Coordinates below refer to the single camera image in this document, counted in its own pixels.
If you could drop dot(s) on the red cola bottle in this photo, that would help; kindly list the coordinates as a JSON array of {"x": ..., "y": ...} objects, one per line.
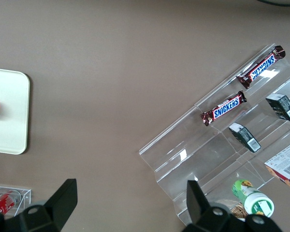
[{"x": 4, "y": 203}]

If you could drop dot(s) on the white red barcode carton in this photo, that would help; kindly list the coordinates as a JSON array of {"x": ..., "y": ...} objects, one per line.
[{"x": 285, "y": 164}]

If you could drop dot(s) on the small black box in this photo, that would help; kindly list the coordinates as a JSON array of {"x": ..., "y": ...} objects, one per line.
[
  {"x": 245, "y": 136},
  {"x": 282, "y": 107}
]

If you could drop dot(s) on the green white-capped bottle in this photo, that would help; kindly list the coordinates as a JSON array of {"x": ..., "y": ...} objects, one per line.
[{"x": 253, "y": 200}]

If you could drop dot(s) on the Snickers chocolate bar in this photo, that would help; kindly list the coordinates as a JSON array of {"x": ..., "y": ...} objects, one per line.
[
  {"x": 223, "y": 108},
  {"x": 261, "y": 66}
]

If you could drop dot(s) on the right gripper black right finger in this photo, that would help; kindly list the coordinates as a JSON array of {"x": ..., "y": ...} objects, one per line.
[{"x": 195, "y": 200}]

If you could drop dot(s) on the clear acrylic step display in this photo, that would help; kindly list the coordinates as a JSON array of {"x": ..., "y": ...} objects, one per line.
[{"x": 183, "y": 149}]

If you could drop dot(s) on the cream plastic tray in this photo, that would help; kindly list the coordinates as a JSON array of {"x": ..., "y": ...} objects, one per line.
[{"x": 9, "y": 125}]

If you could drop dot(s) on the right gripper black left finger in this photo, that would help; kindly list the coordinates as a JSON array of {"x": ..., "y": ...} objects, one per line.
[{"x": 62, "y": 203}]

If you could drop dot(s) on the tan wicker basket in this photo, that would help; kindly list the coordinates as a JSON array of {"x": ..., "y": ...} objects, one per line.
[{"x": 239, "y": 211}]

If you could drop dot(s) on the clear acrylic bottle rack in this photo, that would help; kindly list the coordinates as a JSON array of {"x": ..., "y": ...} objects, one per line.
[{"x": 26, "y": 194}]

